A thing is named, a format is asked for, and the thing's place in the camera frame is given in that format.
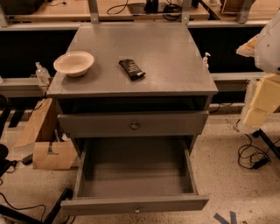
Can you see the yellowish foam gripper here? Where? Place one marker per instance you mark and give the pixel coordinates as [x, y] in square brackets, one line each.
[269, 52]

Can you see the grey drawer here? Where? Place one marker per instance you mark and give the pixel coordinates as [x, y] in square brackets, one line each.
[142, 124]
[125, 175]

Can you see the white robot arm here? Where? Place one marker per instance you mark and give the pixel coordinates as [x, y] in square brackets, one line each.
[272, 30]

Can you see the grey top drawer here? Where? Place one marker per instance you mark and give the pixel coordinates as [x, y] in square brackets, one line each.
[142, 124]

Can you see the grey wooden drawer cabinet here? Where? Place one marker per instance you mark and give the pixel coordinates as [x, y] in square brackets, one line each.
[176, 78]

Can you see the black stand leg right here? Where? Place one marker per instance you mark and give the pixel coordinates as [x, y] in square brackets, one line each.
[266, 139]

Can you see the white pump bottle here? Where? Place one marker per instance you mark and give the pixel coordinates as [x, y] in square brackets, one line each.
[205, 59]

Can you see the black snack bar wrapper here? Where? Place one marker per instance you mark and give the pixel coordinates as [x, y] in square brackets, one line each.
[131, 69]

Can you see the beige bowl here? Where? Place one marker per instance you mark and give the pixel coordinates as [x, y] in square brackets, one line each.
[74, 64]

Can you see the clear bottle left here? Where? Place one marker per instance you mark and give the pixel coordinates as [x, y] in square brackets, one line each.
[42, 74]

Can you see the brown cardboard box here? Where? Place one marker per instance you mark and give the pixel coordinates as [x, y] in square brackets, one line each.
[47, 152]

